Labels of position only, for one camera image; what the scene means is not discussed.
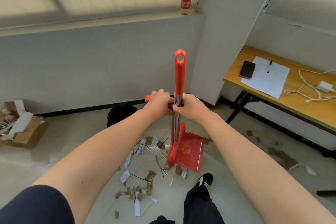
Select scattered cardboard scraps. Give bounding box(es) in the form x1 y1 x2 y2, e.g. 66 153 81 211
246 129 317 177

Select black trash bag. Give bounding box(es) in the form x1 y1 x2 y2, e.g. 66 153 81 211
106 104 138 129

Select person's right hand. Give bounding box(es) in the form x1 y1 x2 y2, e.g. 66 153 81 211
172 93 211 128

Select person's left hand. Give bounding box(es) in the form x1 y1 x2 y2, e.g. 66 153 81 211
143 89 176 117

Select wooden folding table black legs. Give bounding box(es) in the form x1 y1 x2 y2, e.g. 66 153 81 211
223 45 336 159

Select black trousers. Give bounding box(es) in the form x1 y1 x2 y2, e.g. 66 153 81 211
148 184 225 224

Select white charger plug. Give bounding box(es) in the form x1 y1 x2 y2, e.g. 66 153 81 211
316 81 333 93

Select pile of paper and twig scraps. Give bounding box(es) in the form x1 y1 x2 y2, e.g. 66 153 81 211
114 134 188 218

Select black shoe white stripes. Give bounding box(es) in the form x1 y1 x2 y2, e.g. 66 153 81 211
194 173 214 190

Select person's right forearm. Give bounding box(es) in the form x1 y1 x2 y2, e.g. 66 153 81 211
195 112 336 224

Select red broom with metal pole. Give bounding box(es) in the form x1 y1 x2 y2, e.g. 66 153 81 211
165 49 187 171

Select cardboard box with paper waste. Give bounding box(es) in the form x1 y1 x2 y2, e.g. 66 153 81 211
0 99 49 150

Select white charger cable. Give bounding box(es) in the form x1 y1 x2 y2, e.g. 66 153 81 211
284 68 336 103

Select red long-handled dustpan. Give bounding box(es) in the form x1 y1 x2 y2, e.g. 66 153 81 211
144 95 207 174

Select black smartphone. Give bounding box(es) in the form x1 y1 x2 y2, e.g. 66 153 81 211
239 61 256 79

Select person's left forearm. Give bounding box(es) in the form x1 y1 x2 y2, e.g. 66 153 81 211
31 108 171 224

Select white paper sheet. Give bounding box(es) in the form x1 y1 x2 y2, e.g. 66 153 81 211
240 56 291 100

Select dark navy sleeve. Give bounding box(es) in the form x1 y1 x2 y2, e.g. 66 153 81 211
0 185 76 224

